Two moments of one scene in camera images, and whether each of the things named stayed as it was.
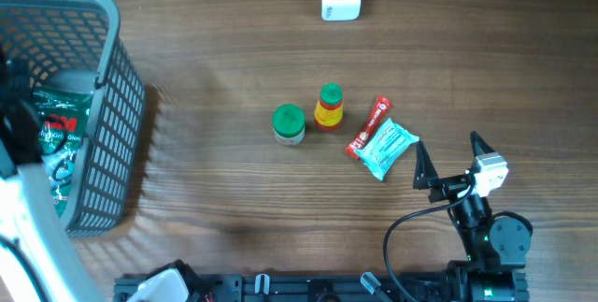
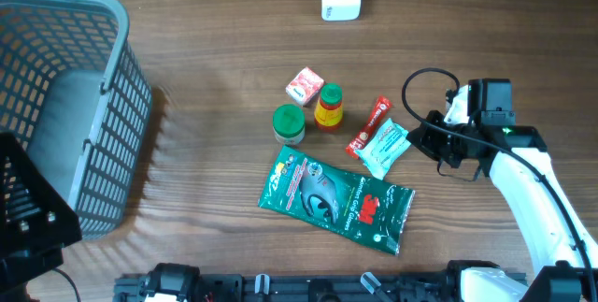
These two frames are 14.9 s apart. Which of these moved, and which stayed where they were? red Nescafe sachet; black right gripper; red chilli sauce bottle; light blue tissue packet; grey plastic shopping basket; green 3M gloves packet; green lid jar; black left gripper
Moved: black left gripper; green 3M gloves packet; black right gripper
Stayed: red chilli sauce bottle; red Nescafe sachet; green lid jar; light blue tissue packet; grey plastic shopping basket
